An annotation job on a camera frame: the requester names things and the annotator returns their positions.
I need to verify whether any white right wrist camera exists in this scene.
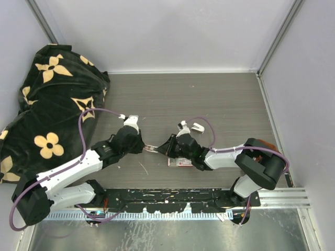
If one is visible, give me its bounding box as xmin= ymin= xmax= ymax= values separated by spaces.
xmin=176 ymin=120 xmax=191 ymax=138

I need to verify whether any white staple remover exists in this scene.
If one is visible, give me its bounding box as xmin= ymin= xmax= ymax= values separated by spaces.
xmin=191 ymin=122 xmax=205 ymax=134

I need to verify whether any black floral blanket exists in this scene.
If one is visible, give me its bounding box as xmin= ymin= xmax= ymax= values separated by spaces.
xmin=1 ymin=44 xmax=110 ymax=183

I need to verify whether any red white staple box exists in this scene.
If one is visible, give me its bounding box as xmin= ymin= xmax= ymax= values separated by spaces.
xmin=167 ymin=157 xmax=193 ymax=167

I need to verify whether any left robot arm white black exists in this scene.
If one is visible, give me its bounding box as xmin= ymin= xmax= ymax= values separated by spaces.
xmin=12 ymin=125 xmax=144 ymax=226

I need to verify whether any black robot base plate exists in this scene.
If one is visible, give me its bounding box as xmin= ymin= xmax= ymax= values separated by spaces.
xmin=74 ymin=187 xmax=262 ymax=213

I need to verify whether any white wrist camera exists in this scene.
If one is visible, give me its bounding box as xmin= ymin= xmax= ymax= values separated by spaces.
xmin=124 ymin=115 xmax=139 ymax=131
xmin=176 ymin=120 xmax=191 ymax=138

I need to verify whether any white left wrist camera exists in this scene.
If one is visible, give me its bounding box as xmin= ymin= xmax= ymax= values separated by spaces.
xmin=124 ymin=115 xmax=139 ymax=131

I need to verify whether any brown cloth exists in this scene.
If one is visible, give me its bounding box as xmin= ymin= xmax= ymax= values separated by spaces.
xmin=259 ymin=139 xmax=278 ymax=152

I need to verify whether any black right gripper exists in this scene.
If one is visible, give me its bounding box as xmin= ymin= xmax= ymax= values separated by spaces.
xmin=158 ymin=133 xmax=194 ymax=161

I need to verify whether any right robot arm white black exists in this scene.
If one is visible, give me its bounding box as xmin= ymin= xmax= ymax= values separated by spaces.
xmin=157 ymin=134 xmax=289 ymax=206

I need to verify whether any white slotted cable duct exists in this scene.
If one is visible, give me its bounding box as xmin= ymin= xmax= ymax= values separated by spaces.
xmin=45 ymin=210 xmax=233 ymax=221

